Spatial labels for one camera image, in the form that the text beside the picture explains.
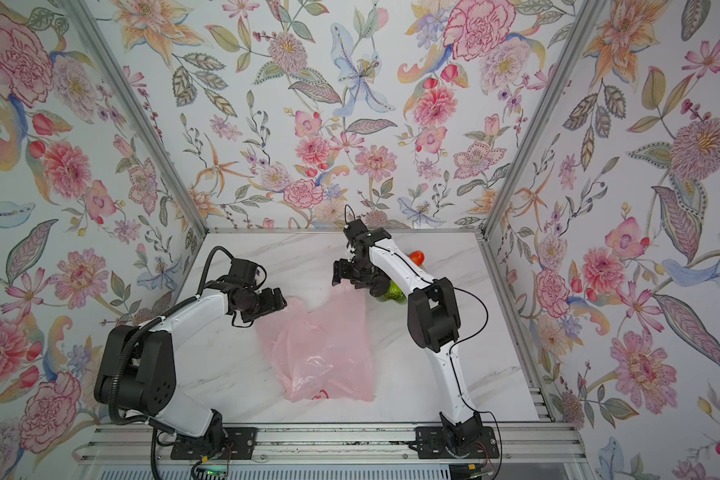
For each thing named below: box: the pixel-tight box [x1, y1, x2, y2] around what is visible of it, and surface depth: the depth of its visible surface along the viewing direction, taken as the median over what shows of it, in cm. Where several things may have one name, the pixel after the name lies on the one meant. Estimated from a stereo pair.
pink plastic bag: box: [255, 280, 374, 403], surface depth 79 cm
